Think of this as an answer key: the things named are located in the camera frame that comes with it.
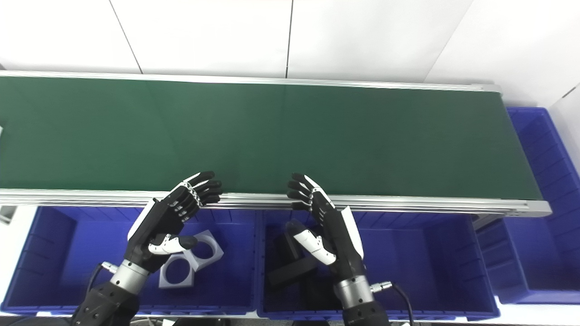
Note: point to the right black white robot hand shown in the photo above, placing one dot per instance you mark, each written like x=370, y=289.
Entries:
x=337, y=235

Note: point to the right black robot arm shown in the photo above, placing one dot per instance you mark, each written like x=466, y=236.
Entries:
x=362, y=308

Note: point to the green conveyor belt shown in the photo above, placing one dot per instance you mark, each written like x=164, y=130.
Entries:
x=272, y=136
x=362, y=203

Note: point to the black angular part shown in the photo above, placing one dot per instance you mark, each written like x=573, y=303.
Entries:
x=290, y=271

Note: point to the empty blue bin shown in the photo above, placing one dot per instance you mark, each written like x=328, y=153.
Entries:
x=543, y=226

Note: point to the blue bin with white parts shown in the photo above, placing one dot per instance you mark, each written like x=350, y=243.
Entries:
x=68, y=253

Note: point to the blue bin with black parts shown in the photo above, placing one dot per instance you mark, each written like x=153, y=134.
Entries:
x=417, y=262

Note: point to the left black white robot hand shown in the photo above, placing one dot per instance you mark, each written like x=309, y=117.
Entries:
x=154, y=226

